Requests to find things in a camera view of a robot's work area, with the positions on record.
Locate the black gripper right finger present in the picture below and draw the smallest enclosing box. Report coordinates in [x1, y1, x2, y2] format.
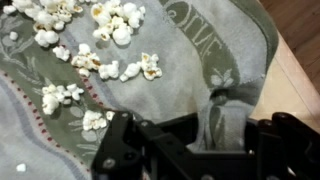
[244, 112, 320, 180]

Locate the scattered white popcorn pile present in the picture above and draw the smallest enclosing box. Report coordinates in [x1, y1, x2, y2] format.
[2, 0, 163, 173]

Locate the green patterned kitchen towel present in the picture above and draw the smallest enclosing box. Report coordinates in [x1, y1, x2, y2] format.
[0, 0, 279, 180]

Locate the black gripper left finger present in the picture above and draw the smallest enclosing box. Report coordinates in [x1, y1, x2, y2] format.
[91, 111, 201, 180]

